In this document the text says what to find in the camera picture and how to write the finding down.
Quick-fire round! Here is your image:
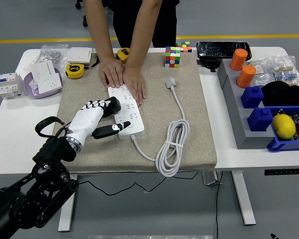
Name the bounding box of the yellow black tape measure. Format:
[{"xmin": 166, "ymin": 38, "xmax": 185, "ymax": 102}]
[{"xmin": 116, "ymin": 47, "xmax": 131, "ymax": 64}]

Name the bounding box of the person's body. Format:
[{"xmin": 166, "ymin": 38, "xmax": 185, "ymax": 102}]
[{"xmin": 102, "ymin": 0, "xmax": 177, "ymax": 48}]

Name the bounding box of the white blank switch plate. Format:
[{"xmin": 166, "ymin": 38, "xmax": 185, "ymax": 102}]
[{"xmin": 30, "ymin": 61, "xmax": 57, "ymax": 85}]

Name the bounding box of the grey stepped block holder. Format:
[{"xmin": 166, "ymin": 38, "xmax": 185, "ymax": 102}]
[{"xmin": 217, "ymin": 59, "xmax": 276, "ymax": 150}]

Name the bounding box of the white circuit breaker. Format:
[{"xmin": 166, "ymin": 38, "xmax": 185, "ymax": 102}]
[{"xmin": 0, "ymin": 72, "xmax": 24, "ymax": 100}]

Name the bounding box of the blue storage bin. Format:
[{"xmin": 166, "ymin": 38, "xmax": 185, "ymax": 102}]
[{"xmin": 266, "ymin": 105, "xmax": 299, "ymax": 152}]

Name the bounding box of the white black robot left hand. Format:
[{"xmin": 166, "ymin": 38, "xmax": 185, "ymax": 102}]
[{"xmin": 66, "ymin": 97, "xmax": 132, "ymax": 147}]

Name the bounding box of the person's right hand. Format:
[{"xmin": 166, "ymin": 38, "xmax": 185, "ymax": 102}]
[{"xmin": 98, "ymin": 57, "xmax": 125, "ymax": 89}]

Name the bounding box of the black hanging cable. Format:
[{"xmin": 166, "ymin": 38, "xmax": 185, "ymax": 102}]
[{"xmin": 215, "ymin": 171, "xmax": 224, "ymax": 239}]

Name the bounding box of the clear bag of resistors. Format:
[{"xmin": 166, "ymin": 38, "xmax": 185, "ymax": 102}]
[{"xmin": 269, "ymin": 54, "xmax": 299, "ymax": 87}]

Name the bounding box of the orange cylinder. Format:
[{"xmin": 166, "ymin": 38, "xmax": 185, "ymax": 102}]
[
  {"xmin": 229, "ymin": 48, "xmax": 249, "ymax": 71},
  {"xmin": 236, "ymin": 65, "xmax": 257, "ymax": 89}
]

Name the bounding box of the white power strip cord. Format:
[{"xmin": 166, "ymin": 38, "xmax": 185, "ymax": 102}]
[{"xmin": 130, "ymin": 76, "xmax": 190, "ymax": 178}]

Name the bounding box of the blue block with knob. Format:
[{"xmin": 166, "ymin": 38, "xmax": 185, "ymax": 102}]
[
  {"xmin": 240, "ymin": 86, "xmax": 265, "ymax": 109},
  {"xmin": 247, "ymin": 107, "xmax": 274, "ymax": 132}
]

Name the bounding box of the yellow lemon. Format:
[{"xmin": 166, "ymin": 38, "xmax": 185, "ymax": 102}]
[{"xmin": 271, "ymin": 114, "xmax": 297, "ymax": 140}]

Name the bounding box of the yellow tape measure with strap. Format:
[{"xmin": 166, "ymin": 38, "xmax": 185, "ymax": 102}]
[{"xmin": 65, "ymin": 56, "xmax": 100, "ymax": 80}]

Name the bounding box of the black plastic tray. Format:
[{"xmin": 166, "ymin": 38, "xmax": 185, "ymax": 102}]
[{"xmin": 196, "ymin": 41, "xmax": 253, "ymax": 62}]

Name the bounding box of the black office chair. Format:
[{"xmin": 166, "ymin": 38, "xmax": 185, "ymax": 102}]
[{"xmin": 75, "ymin": 0, "xmax": 89, "ymax": 27}]

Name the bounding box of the clear bag of screws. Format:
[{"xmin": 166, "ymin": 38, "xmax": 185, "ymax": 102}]
[{"xmin": 34, "ymin": 44, "xmax": 69, "ymax": 65}]

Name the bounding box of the black plug adapter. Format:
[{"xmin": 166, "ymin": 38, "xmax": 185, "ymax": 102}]
[{"xmin": 102, "ymin": 96, "xmax": 122, "ymax": 119}]

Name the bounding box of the grey box under table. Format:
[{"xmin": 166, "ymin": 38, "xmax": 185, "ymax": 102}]
[{"xmin": 201, "ymin": 171, "xmax": 219, "ymax": 186}]

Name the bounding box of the purple bowl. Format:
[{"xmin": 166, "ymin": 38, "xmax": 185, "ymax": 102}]
[{"xmin": 23, "ymin": 67, "xmax": 63, "ymax": 100}]

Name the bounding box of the white wall socket plate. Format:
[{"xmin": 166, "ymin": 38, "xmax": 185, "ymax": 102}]
[{"xmin": 36, "ymin": 73, "xmax": 63, "ymax": 95}]

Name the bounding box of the person's left hand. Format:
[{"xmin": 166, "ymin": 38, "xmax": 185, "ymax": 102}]
[{"xmin": 121, "ymin": 66, "xmax": 147, "ymax": 107}]

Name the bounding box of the black table control panel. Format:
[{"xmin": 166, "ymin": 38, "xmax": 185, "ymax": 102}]
[{"xmin": 264, "ymin": 168, "xmax": 299, "ymax": 176}]

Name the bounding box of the thin black adapter cord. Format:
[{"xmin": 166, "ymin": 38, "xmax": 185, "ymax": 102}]
[{"xmin": 76, "ymin": 171, "xmax": 198, "ymax": 196}]

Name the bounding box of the clear bag of small parts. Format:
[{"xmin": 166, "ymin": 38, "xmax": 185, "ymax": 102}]
[{"xmin": 248, "ymin": 59, "xmax": 276, "ymax": 87}]

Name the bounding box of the small colourful puzzle cube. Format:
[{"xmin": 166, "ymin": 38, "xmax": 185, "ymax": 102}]
[{"xmin": 176, "ymin": 41, "xmax": 192, "ymax": 53}]

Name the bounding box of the black cloth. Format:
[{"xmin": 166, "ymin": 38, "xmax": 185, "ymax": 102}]
[{"xmin": 261, "ymin": 81, "xmax": 299, "ymax": 107}]

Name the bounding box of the large colourful puzzle cube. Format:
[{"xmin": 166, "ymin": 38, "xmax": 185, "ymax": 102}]
[{"xmin": 164, "ymin": 46, "xmax": 181, "ymax": 68}]

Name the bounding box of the white power strip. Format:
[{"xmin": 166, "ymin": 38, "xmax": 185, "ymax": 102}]
[{"xmin": 107, "ymin": 84, "xmax": 145, "ymax": 140}]

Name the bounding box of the grey-brown mat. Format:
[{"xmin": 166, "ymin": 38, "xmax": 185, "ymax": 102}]
[{"xmin": 47, "ymin": 52, "xmax": 218, "ymax": 174}]

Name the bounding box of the white table leg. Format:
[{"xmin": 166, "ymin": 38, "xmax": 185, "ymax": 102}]
[
  {"xmin": 57, "ymin": 174, "xmax": 78, "ymax": 233},
  {"xmin": 231, "ymin": 171, "xmax": 257, "ymax": 227}
]

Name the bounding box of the white wall switch panel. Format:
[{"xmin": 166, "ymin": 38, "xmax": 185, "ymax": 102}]
[{"xmin": 66, "ymin": 47, "xmax": 93, "ymax": 64}]

